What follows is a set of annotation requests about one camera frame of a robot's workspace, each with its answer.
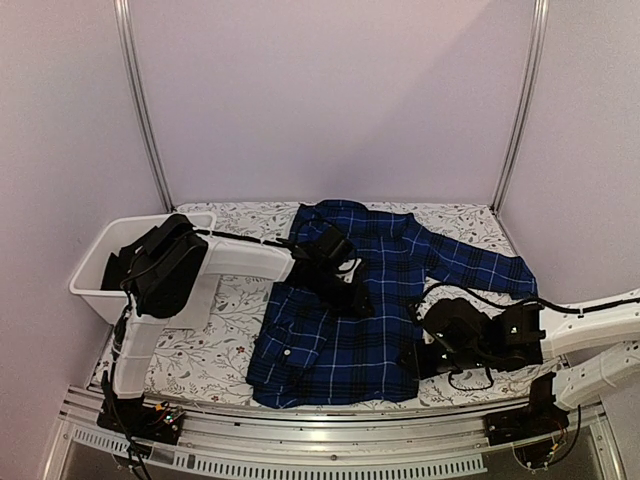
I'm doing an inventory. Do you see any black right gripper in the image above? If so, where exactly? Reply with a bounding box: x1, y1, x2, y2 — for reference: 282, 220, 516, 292
395, 340, 488, 382

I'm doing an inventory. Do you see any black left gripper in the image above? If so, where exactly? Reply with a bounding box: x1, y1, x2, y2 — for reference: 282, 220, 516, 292
312, 267, 376, 319

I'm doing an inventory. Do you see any blue plaid long sleeve shirt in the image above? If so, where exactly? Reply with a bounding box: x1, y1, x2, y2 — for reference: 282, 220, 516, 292
246, 200, 537, 409

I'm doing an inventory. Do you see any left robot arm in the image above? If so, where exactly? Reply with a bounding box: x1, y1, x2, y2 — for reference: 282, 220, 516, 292
101, 214, 374, 434

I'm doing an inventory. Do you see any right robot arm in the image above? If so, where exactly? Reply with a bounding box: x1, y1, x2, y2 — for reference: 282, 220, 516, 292
398, 283, 639, 436

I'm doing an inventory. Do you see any floral patterned table cloth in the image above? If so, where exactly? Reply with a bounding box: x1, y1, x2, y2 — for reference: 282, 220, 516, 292
89, 200, 569, 409

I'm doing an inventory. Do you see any black shirt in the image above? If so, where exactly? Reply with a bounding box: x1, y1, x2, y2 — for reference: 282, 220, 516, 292
100, 252, 132, 291

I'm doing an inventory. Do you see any white plastic bin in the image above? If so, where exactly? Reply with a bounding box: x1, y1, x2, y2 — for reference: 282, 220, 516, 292
68, 210, 219, 331

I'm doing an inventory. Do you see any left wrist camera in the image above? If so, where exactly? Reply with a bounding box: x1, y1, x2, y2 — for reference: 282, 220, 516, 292
312, 226, 355, 268

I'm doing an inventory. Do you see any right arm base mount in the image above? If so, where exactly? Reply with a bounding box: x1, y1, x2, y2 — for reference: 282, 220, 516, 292
483, 372, 569, 470

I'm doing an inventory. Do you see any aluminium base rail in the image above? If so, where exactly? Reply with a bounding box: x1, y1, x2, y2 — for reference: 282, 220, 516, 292
42, 386, 630, 479

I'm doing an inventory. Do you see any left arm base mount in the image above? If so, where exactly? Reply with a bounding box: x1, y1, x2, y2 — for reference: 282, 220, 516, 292
97, 397, 185, 445

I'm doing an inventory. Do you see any right aluminium frame post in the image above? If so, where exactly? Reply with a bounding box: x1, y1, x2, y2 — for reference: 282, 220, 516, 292
490, 0, 550, 218

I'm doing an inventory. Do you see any aluminium frame post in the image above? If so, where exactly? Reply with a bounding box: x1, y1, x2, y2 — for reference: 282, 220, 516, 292
490, 0, 550, 218
113, 0, 175, 212

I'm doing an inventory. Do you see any left aluminium frame post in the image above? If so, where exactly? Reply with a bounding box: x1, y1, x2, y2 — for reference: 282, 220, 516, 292
113, 0, 175, 212

